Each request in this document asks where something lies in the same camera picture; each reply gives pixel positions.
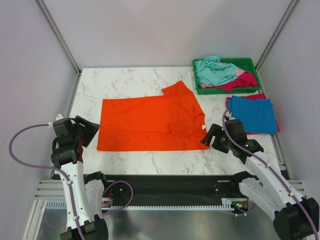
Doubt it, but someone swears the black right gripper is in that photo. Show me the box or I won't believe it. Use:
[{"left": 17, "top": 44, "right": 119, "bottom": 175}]
[{"left": 199, "top": 123, "right": 234, "bottom": 154}]

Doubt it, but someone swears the orange t-shirt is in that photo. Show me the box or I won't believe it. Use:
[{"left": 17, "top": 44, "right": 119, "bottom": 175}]
[{"left": 97, "top": 81, "right": 208, "bottom": 152}]

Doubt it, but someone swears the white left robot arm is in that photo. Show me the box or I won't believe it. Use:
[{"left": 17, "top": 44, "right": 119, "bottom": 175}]
[{"left": 51, "top": 114, "right": 110, "bottom": 240}]

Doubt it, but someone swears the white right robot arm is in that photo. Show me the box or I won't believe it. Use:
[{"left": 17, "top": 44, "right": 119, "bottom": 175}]
[{"left": 201, "top": 119, "right": 320, "bottom": 240}]

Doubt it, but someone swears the folded blue t-shirt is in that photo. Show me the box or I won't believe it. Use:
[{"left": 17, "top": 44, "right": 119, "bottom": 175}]
[{"left": 227, "top": 95, "right": 277, "bottom": 135}]

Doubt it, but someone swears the teal t-shirt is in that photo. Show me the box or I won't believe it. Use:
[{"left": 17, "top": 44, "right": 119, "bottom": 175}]
[{"left": 194, "top": 54, "right": 244, "bottom": 86}]

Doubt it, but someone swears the magenta t-shirt in bin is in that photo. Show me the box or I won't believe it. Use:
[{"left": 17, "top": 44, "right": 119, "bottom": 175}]
[{"left": 220, "top": 71, "right": 258, "bottom": 92}]

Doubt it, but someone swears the pink t-shirt in bin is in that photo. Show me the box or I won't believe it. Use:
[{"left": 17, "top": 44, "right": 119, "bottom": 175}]
[{"left": 198, "top": 62, "right": 245, "bottom": 90}]

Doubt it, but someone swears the green plastic bin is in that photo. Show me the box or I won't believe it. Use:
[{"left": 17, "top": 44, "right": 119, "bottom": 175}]
[{"left": 192, "top": 55, "right": 261, "bottom": 95}]

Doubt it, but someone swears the white slotted cable duct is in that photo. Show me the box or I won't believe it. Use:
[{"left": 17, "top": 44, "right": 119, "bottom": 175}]
[{"left": 45, "top": 198, "right": 250, "bottom": 211}]

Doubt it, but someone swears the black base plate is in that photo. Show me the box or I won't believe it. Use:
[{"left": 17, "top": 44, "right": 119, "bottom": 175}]
[{"left": 82, "top": 174, "right": 261, "bottom": 207}]

